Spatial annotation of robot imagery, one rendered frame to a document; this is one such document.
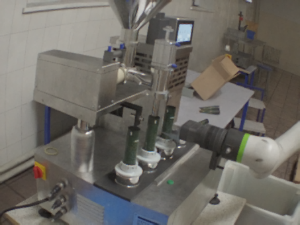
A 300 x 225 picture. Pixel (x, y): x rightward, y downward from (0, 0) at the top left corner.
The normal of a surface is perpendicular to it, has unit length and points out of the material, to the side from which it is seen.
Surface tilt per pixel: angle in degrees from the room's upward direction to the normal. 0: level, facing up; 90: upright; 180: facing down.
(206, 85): 90
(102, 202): 90
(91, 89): 90
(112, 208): 90
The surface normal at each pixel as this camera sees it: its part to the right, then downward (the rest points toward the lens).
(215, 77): -0.45, 0.25
